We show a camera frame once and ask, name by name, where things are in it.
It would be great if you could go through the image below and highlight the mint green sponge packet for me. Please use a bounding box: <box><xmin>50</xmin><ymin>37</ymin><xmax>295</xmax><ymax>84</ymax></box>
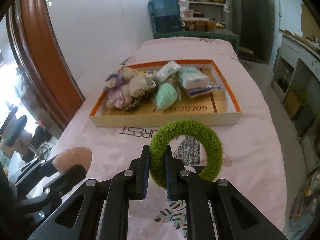
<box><xmin>153</xmin><ymin>82</ymin><xmax>181</xmax><ymax>111</ymax></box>

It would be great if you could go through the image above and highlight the white kitchen counter cabinet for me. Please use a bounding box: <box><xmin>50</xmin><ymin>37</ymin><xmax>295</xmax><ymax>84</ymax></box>
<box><xmin>271</xmin><ymin>30</ymin><xmax>319</xmax><ymax>172</ymax></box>

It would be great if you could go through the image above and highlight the red wooden door frame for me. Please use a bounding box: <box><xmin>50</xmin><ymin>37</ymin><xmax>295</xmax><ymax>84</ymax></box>
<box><xmin>5</xmin><ymin>0</ymin><xmax>84</xmax><ymax>138</ymax></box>

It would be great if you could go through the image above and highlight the green metal shelf rack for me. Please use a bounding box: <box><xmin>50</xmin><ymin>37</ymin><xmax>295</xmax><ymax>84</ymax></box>
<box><xmin>164</xmin><ymin>0</ymin><xmax>230</xmax><ymax>30</ymax></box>

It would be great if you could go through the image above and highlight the blue water jug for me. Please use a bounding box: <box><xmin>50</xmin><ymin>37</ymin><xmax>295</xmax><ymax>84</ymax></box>
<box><xmin>148</xmin><ymin>0</ymin><xmax>182</xmax><ymax>33</ymax></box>

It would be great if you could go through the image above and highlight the green low table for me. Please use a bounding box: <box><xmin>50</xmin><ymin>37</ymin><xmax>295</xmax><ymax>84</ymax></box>
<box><xmin>153</xmin><ymin>29</ymin><xmax>240</xmax><ymax>54</ymax></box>

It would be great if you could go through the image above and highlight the green fuzzy ring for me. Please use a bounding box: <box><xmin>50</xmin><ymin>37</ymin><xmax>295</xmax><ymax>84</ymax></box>
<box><xmin>148</xmin><ymin>119</ymin><xmax>224</xmax><ymax>190</ymax></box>

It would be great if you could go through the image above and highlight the white rolled tissue pack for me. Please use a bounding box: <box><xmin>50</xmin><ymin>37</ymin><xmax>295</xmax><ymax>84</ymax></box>
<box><xmin>152</xmin><ymin>61</ymin><xmax>182</xmax><ymax>84</ymax></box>

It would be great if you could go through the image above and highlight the purple bow plush bear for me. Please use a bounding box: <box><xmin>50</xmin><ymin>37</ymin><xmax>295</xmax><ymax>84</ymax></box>
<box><xmin>104</xmin><ymin>67</ymin><xmax>138</xmax><ymax>90</ymax></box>

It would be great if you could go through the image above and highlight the small peach plush toy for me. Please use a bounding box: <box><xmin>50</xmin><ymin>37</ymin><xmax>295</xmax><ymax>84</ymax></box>
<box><xmin>52</xmin><ymin>147</ymin><xmax>92</xmax><ymax>173</ymax></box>

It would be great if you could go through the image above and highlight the plush doll pink dress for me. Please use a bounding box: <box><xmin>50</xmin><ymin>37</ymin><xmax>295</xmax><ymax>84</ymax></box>
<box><xmin>105</xmin><ymin>75</ymin><xmax>157</xmax><ymax>112</ymax></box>

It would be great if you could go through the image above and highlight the orange rimmed cardboard tray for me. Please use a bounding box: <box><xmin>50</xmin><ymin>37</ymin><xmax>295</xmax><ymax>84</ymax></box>
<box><xmin>89</xmin><ymin>60</ymin><xmax>242</xmax><ymax>127</ymax></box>

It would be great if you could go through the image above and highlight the black refrigerator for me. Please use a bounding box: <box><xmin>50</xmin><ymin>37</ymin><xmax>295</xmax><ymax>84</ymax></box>
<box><xmin>232</xmin><ymin>0</ymin><xmax>271</xmax><ymax>61</ymax></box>

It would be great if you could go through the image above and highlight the blue white wipes packet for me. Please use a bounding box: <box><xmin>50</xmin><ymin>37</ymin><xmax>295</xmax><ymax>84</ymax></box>
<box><xmin>174</xmin><ymin>66</ymin><xmax>220</xmax><ymax>98</ymax></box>

